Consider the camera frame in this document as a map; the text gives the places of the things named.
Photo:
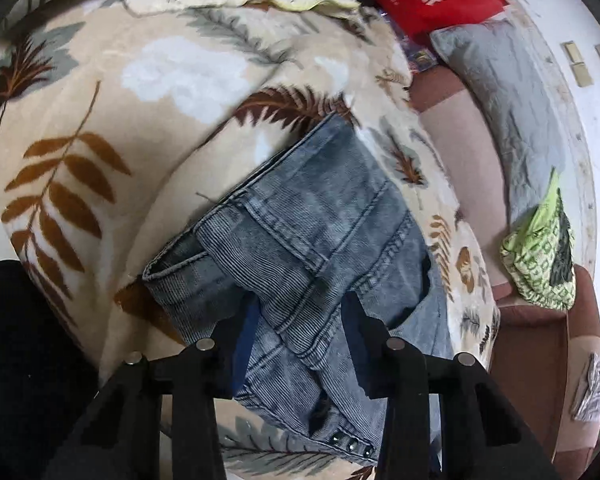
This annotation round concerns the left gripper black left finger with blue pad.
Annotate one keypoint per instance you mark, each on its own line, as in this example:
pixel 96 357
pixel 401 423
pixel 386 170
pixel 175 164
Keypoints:
pixel 118 435

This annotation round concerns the colourful snack packet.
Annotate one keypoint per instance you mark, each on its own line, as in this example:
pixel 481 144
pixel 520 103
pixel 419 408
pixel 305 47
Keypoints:
pixel 419 58

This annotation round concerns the pink brown quilted bedding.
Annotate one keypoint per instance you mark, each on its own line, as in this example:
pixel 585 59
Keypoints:
pixel 540 356

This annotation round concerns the grey-blue denim pants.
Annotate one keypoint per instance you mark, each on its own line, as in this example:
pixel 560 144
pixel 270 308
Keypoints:
pixel 320 221

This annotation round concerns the leaf-print beige blanket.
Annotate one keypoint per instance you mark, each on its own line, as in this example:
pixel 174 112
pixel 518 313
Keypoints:
pixel 117 129

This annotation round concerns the green patterned folded cloth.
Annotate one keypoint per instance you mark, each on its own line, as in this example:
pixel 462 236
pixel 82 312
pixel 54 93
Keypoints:
pixel 538 254

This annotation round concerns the grey quilted pillow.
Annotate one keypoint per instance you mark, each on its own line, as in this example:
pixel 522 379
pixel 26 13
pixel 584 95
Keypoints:
pixel 495 65

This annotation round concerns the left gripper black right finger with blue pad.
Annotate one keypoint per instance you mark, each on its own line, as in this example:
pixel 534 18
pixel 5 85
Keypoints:
pixel 445 419

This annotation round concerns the grey patterned cloth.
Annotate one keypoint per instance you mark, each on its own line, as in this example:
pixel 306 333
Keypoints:
pixel 585 406

